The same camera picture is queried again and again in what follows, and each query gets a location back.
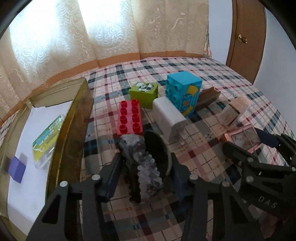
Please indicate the white charger adapter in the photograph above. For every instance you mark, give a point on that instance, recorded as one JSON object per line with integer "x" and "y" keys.
{"x": 168, "y": 115}

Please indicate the cream lace curtain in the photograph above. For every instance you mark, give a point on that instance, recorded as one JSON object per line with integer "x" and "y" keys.
{"x": 115, "y": 27}

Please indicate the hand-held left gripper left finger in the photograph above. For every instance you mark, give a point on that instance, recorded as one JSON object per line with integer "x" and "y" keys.
{"x": 112, "y": 172}

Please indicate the green label plastic case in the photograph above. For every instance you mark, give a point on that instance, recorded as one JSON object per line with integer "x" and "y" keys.
{"x": 48, "y": 139}

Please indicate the blue building block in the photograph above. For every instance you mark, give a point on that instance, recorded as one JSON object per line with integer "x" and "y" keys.
{"x": 185, "y": 81}

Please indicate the purple cube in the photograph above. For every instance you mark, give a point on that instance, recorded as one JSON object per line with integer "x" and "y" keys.
{"x": 17, "y": 170}

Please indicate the plaid bed sheet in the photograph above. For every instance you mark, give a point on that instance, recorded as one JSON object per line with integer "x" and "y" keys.
{"x": 231, "y": 76}

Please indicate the white paper liner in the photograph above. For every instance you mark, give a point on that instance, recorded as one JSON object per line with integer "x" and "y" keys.
{"x": 27, "y": 129}

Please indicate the grey glitter hair clip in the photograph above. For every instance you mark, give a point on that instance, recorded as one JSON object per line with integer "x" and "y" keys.
{"x": 143, "y": 162}

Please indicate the pink framed small box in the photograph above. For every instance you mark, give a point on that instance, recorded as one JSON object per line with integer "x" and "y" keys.
{"x": 242, "y": 139}

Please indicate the brown wooden door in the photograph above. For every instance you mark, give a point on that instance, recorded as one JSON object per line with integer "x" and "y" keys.
{"x": 249, "y": 58}

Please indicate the gold tin box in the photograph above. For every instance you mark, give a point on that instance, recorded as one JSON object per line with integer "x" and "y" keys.
{"x": 74, "y": 129}

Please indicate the brass door knob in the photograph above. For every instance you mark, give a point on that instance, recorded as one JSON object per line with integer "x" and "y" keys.
{"x": 242, "y": 39}

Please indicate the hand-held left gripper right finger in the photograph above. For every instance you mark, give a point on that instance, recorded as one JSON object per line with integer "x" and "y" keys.
{"x": 179, "y": 182}

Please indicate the green building block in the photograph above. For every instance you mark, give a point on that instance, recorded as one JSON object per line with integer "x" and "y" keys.
{"x": 143, "y": 97}

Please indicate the red building block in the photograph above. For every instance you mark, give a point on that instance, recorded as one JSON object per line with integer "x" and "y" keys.
{"x": 129, "y": 120}

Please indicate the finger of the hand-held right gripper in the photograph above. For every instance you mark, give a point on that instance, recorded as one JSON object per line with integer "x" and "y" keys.
{"x": 266, "y": 137}
{"x": 240, "y": 155}

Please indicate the brown comb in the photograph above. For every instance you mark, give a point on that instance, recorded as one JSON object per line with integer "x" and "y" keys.
{"x": 208, "y": 96}

